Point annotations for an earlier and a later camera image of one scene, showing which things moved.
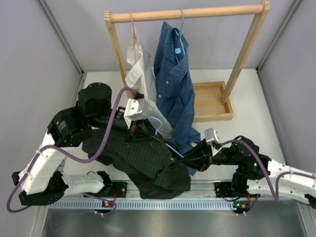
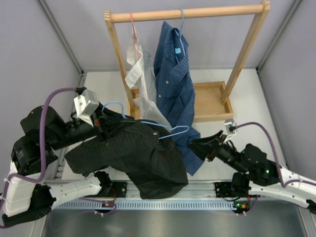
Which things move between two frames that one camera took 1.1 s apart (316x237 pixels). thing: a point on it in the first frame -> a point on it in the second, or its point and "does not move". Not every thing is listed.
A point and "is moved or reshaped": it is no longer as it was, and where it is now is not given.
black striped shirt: [156, 165] is moved or reshaped
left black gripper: [143, 132] -> [107, 123]
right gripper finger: [197, 162] -> [203, 150]
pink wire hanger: [134, 33] does not move
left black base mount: [118, 189] does not move
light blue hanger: [167, 145] -> [170, 134]
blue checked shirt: [175, 88] does not move
